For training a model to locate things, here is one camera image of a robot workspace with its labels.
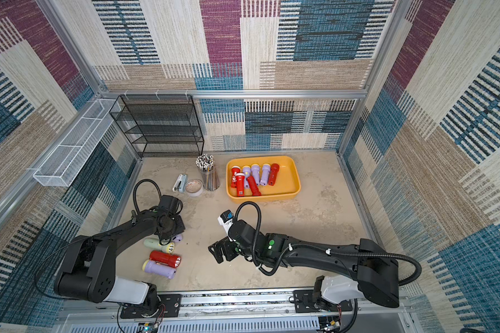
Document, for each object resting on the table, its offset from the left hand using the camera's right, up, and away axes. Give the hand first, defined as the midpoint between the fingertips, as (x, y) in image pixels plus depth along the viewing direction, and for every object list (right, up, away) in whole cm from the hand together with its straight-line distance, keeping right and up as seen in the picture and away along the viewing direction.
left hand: (181, 229), depth 92 cm
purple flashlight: (0, -2, -5) cm, 6 cm away
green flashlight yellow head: (-8, -3, -8) cm, 12 cm away
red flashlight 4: (+43, +27, +16) cm, 53 cm away
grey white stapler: (-5, +20, +13) cm, 24 cm away
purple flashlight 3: (+33, +27, +16) cm, 45 cm away
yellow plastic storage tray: (+49, +20, +14) cm, 55 cm away
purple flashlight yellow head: (+28, +26, +16) cm, 42 cm away
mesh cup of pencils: (+12, +24, +3) cm, 27 cm away
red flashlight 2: (+25, +19, +10) cm, 33 cm away
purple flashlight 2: (-6, -11, -13) cm, 18 cm away
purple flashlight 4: (+38, +25, +16) cm, 48 cm away
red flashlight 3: (+33, +16, +7) cm, 37 cm away
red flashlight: (+1, -9, -12) cm, 15 cm away
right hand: (+21, -1, -17) cm, 27 cm away
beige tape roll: (+2, +17, +14) cm, 22 cm away
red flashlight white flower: (+22, +26, +16) cm, 37 cm away
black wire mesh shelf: (-17, +49, +17) cm, 55 cm away
